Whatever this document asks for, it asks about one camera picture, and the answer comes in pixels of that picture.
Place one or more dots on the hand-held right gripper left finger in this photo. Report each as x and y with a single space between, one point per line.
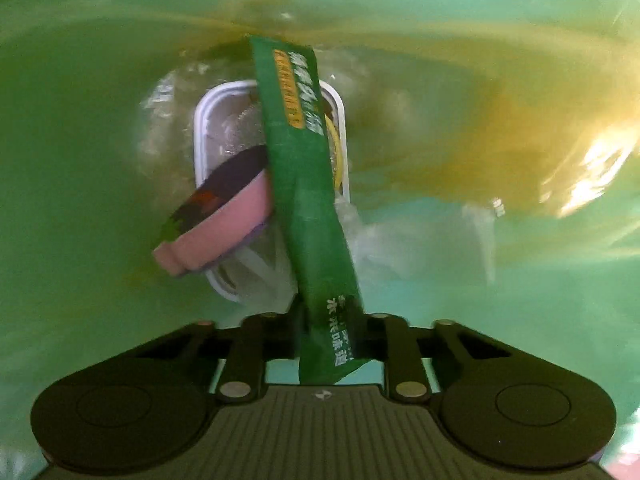
250 350

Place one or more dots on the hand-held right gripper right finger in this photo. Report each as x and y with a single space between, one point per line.
400 350

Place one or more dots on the green snack packet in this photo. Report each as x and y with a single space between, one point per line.
305 185

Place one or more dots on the red and white plastic tray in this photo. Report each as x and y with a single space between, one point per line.
220 125

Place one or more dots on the green plastic bin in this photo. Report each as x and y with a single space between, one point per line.
100 160

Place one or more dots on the pink and purple bowl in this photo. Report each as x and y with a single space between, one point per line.
220 220

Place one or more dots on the yellow wrapper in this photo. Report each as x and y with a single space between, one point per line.
337 147

